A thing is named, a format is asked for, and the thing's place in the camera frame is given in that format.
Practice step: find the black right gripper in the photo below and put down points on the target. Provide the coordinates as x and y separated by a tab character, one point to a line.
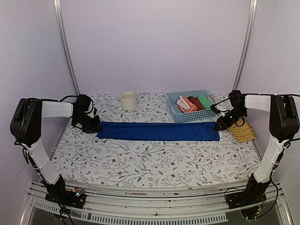
224	123

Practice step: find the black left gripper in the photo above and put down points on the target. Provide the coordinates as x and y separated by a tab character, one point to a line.
95	129

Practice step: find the orange bunny pattern towel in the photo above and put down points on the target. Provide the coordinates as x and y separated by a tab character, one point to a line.
185	105

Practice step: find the blue towel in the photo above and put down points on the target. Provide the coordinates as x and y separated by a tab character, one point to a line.
203	131

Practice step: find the light blue plastic basket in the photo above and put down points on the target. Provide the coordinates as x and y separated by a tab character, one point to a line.
180	117

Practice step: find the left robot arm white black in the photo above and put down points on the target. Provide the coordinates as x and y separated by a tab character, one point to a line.
26	127

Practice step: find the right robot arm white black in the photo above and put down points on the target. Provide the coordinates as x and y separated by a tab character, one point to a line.
284	124

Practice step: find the yellow bamboo tray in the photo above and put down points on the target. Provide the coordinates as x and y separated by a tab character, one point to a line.
242	131

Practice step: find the green rolled towel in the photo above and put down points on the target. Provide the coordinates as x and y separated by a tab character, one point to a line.
206	103

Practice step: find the cream ceramic cup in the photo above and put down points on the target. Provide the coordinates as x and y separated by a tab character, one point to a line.
128	100

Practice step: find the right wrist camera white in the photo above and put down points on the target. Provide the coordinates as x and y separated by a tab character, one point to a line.
219	110

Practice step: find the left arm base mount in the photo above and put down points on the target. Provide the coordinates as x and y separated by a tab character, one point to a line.
63	197

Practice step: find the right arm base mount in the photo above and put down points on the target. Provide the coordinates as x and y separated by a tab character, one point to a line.
246	197

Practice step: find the front aluminium rail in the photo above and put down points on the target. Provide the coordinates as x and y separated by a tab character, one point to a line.
110	205

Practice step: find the right aluminium frame post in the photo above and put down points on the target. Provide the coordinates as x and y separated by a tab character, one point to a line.
246	43

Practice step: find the aluminium frame post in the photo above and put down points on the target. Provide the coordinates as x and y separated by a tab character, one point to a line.
246	43
65	47

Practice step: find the left aluminium frame post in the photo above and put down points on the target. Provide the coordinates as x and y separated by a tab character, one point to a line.
65	47

